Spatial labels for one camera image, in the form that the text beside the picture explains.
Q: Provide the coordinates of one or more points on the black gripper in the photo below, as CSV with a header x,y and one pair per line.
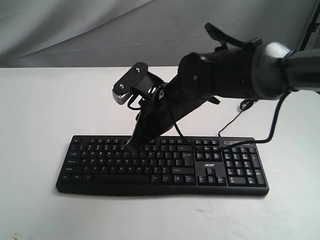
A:
x,y
170,105

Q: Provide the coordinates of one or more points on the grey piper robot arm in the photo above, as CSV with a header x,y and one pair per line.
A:
x,y
269,72

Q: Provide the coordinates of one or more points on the black acer keyboard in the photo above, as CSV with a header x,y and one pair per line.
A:
x,y
100,165

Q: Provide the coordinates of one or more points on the grey fabric backdrop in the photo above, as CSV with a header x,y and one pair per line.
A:
x,y
119,33

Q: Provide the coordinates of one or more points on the black light stand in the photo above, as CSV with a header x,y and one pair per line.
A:
x,y
309,34

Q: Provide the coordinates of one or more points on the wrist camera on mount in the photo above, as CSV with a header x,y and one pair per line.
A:
x,y
132,82

